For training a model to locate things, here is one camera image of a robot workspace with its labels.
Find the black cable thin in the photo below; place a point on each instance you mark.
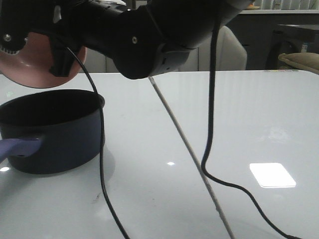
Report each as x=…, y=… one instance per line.
x=101, y=147

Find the black side table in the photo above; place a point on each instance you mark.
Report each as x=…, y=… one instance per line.
x=291, y=38

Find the fruit plate on counter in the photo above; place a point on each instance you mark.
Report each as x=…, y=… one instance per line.
x=252, y=7

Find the dark blue saucepan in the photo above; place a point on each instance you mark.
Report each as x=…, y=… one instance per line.
x=51, y=132

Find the tan cushion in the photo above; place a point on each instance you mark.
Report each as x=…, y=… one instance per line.
x=305, y=61

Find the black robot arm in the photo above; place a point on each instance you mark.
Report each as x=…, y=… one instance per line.
x=154, y=38

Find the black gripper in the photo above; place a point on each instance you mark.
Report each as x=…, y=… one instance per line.
x=52, y=18

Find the right grey upholstered chair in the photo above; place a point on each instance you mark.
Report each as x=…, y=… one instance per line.
x=230, y=54

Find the dark sideboard counter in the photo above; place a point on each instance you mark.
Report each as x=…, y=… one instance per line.
x=254, y=28

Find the pink plastic bowl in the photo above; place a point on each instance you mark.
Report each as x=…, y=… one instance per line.
x=28, y=64

